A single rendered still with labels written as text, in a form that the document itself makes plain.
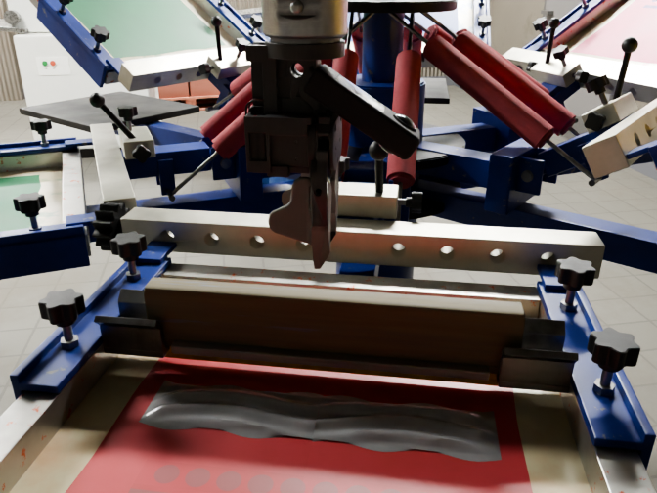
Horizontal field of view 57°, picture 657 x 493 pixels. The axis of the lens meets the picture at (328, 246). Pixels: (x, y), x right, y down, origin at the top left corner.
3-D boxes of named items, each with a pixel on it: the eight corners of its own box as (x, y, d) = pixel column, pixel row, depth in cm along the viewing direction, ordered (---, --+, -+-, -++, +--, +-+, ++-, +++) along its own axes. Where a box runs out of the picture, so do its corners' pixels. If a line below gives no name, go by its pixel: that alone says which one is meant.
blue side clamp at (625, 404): (639, 496, 55) (657, 435, 52) (582, 489, 55) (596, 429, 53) (568, 323, 82) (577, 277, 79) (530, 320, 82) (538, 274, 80)
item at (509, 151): (590, 253, 104) (602, 187, 99) (155, 228, 114) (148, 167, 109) (521, 137, 178) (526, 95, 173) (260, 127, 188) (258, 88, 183)
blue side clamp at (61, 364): (67, 434, 62) (55, 379, 59) (22, 429, 63) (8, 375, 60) (175, 294, 89) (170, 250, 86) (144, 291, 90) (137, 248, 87)
